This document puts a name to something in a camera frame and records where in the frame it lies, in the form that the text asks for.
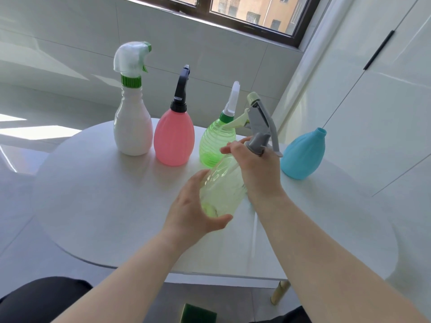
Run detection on green yellow sponge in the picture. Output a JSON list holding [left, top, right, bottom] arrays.
[[180, 303, 218, 323]]

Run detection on gold table leg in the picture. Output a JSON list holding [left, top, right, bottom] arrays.
[[271, 280, 291, 306]]

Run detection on black cabinet handle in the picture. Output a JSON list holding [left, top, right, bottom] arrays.
[[363, 30, 395, 70]]

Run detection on green ribbed spray bottle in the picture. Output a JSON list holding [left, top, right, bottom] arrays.
[[199, 81, 242, 169]]

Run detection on clear pale green bottle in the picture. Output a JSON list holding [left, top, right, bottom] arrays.
[[200, 153, 248, 218]]

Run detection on person's right hand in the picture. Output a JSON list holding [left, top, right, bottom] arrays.
[[220, 137, 287, 201]]

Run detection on person's black trousers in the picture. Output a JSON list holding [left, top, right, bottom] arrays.
[[0, 276, 93, 323]]

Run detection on grey trigger sprayer head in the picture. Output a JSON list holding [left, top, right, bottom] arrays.
[[231, 92, 284, 158]]

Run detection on black framed window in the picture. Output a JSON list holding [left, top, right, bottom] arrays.
[[114, 0, 324, 48]]

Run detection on white tall cabinet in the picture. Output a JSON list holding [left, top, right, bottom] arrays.
[[271, 0, 431, 199]]

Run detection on pink spray bottle black trigger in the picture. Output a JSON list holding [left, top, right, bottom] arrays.
[[154, 65, 195, 167]]

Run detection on blue ribbed open bottle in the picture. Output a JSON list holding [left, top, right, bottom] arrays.
[[280, 127, 327, 181]]

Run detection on person's left forearm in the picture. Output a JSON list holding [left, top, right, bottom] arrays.
[[51, 231, 190, 323]]

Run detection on person's right forearm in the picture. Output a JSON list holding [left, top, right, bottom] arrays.
[[247, 192, 430, 323]]

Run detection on white spray bottle green collar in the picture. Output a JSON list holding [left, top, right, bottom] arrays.
[[113, 41, 154, 156]]

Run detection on person's left hand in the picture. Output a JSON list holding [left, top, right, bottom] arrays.
[[161, 169, 233, 256]]

